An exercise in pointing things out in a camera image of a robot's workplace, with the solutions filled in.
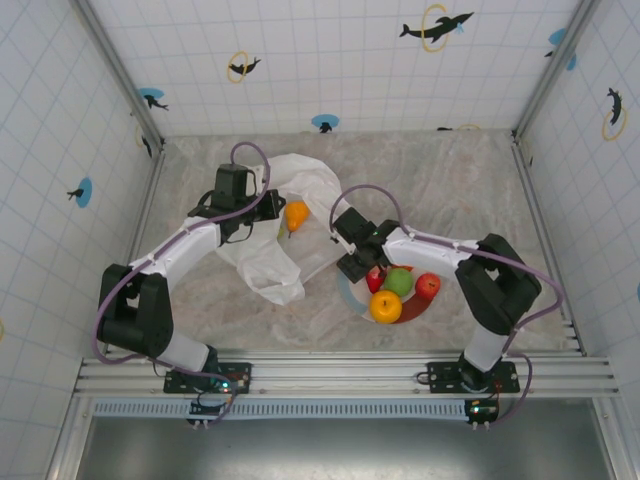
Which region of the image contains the aluminium side frame rail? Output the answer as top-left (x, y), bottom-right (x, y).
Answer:
top-left (79, 147), bottom-right (169, 361)
top-left (509, 134), bottom-right (589, 356)

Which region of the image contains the white plastic bag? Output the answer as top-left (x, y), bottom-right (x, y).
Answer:
top-left (214, 152), bottom-right (344, 306)

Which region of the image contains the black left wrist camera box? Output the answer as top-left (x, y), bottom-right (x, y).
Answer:
top-left (213, 163), bottom-right (264, 202)

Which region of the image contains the aluminium rail beam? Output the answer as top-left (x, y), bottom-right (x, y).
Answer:
top-left (74, 352), bottom-right (621, 401)

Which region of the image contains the grey metal sheet panel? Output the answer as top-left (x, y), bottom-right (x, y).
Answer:
top-left (74, 399), bottom-right (616, 480)

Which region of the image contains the small controller circuit board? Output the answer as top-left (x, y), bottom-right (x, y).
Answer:
top-left (187, 392), bottom-right (236, 429)
top-left (463, 397), bottom-right (501, 427)

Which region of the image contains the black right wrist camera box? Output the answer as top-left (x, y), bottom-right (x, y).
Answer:
top-left (330, 206), bottom-right (377, 251)

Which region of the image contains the white slotted cable duct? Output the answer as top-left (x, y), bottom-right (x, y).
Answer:
top-left (92, 398), bottom-right (471, 420)

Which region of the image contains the aluminium frame corner post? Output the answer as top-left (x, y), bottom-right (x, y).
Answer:
top-left (69, 0), bottom-right (166, 154)
top-left (510, 0), bottom-right (599, 144)

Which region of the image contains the red apple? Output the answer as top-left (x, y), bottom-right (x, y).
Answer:
top-left (414, 272), bottom-right (442, 301)

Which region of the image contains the yellow orange pear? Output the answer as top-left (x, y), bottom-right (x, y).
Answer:
top-left (277, 199), bottom-right (311, 240)

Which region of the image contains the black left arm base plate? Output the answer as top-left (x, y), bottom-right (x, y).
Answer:
top-left (163, 362), bottom-right (254, 396)

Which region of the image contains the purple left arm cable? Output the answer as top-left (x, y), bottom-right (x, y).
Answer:
top-left (92, 141), bottom-right (275, 429)

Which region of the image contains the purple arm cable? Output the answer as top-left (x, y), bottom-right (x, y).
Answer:
top-left (92, 141), bottom-right (275, 429)
top-left (329, 184), bottom-right (565, 430)

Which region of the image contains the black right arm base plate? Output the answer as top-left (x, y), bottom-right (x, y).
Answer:
top-left (424, 360), bottom-right (520, 394)

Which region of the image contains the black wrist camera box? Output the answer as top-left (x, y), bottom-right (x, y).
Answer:
top-left (330, 206), bottom-right (377, 251)
top-left (213, 163), bottom-right (264, 202)

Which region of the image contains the green apple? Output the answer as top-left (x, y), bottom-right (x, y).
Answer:
top-left (383, 267), bottom-right (415, 297)

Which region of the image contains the white plate with coloured rim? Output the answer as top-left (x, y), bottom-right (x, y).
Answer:
top-left (337, 262), bottom-right (441, 326)

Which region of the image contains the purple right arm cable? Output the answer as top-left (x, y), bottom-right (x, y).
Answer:
top-left (329, 184), bottom-right (565, 430)

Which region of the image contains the orange fruit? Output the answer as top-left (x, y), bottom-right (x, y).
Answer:
top-left (368, 289), bottom-right (404, 325)

